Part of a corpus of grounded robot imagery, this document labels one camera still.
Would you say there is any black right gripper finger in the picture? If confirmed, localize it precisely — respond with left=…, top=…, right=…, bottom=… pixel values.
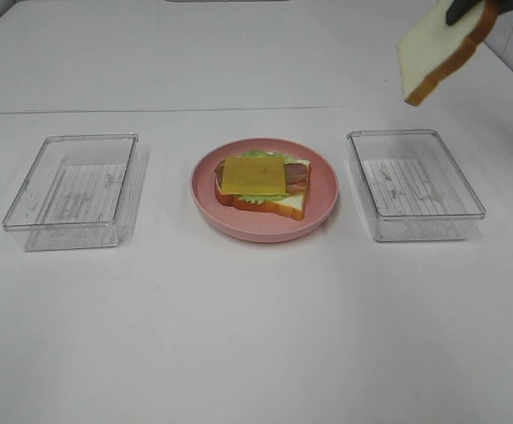
left=445, top=0, right=480, bottom=25
left=498, top=0, right=513, bottom=13

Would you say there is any bread slice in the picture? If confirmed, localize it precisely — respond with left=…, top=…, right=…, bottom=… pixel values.
left=397, top=1, right=499, bottom=106
left=215, top=161, right=311, bottom=220

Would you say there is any bacon strip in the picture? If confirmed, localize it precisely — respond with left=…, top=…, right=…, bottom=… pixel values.
left=215, top=161, right=310, bottom=187
left=286, top=181, right=308, bottom=195

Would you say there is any yellow cheese slice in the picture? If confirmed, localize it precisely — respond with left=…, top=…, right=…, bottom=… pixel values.
left=222, top=156, right=286, bottom=195

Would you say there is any green lettuce leaf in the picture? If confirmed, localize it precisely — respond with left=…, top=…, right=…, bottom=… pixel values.
left=239, top=149, right=308, bottom=204

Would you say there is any clear right plastic container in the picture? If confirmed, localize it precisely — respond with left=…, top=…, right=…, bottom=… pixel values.
left=347, top=129, right=486, bottom=242

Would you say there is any clear plastic container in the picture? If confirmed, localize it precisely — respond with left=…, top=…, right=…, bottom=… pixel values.
left=2, top=133, right=142, bottom=252
left=347, top=129, right=486, bottom=242

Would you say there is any pink round plate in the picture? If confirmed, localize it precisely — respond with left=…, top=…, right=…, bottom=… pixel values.
left=191, top=138, right=339, bottom=243

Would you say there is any clear left plastic container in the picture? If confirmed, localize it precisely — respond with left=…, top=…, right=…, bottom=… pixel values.
left=2, top=133, right=142, bottom=252

